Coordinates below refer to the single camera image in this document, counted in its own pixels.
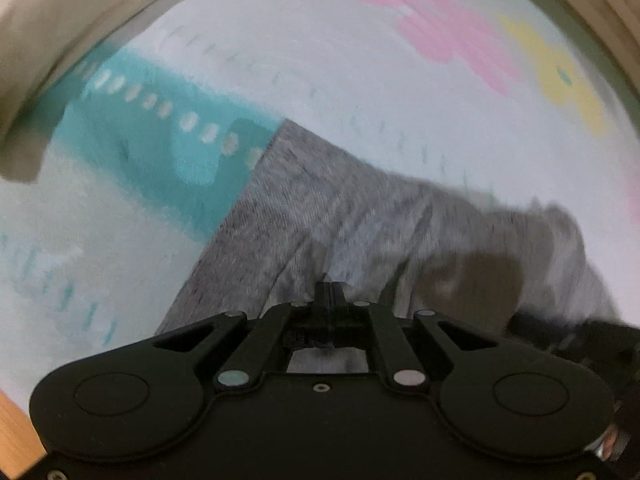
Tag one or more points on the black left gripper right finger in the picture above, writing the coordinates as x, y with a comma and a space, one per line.
371, 328

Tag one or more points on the beige pillow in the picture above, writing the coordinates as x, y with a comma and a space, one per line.
40, 40

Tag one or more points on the grey knit pants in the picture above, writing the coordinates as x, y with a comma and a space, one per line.
311, 212

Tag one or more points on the wooden bed frame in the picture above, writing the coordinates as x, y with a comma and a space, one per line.
606, 31

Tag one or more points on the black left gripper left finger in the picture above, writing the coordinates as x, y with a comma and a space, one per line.
268, 346

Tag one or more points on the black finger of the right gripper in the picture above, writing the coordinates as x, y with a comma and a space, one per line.
609, 349

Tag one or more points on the floral white bed sheet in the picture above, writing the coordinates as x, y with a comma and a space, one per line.
145, 144

